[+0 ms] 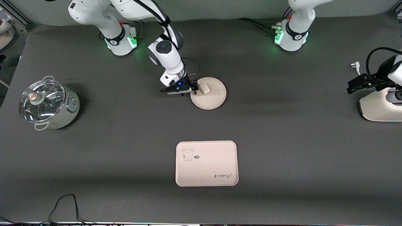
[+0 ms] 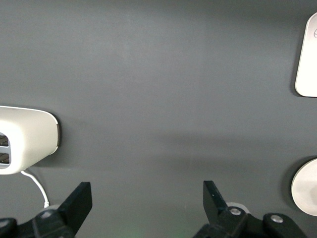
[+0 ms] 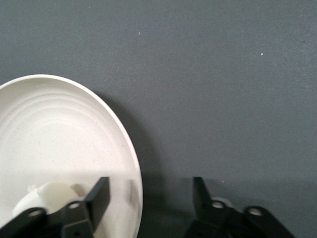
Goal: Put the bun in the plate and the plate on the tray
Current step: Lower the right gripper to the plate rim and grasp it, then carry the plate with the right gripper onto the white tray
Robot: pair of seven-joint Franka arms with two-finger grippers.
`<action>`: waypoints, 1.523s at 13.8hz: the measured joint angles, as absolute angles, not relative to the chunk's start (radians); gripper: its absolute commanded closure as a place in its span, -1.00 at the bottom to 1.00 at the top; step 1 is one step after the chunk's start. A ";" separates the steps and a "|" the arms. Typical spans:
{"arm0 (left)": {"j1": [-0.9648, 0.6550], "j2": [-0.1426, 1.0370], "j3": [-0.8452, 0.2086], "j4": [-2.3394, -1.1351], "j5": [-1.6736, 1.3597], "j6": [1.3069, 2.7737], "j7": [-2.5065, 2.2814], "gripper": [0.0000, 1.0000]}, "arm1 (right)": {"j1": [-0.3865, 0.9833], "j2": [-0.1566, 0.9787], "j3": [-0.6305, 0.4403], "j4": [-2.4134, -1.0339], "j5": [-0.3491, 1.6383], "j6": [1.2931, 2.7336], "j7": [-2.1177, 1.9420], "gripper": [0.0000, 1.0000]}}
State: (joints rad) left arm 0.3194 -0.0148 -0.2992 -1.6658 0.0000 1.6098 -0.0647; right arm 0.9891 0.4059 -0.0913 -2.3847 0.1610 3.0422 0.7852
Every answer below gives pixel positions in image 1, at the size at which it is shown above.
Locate beige rectangular rabbit tray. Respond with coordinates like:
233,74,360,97
175,140,239,187

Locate white toaster power cable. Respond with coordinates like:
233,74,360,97
350,62,380,91

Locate aluminium frame rail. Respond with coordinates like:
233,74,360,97
0,0,32,25

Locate white rounded background object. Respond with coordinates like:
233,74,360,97
0,16,15,51

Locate black left arm base cables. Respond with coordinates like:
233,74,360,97
237,6,293,35

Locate black right arm base cables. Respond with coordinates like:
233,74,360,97
126,19,148,40

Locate glass pot lid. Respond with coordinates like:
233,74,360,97
18,79,66,123

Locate pale green electric pot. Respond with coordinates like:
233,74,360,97
33,75,80,131

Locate black arm base cables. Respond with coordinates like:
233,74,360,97
237,6,293,35
126,19,148,40

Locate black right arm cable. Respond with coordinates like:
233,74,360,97
132,0,201,92

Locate round beige plate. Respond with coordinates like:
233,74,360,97
190,77,227,110

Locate white toaster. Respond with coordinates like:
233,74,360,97
359,87,402,122

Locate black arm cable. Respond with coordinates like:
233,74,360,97
132,0,201,92
366,47,402,83

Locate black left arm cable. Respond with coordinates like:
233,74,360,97
366,47,402,83

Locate thin black loose cable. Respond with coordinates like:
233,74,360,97
49,194,95,225

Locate dark grey table cover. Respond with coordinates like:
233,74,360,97
0,13,402,224

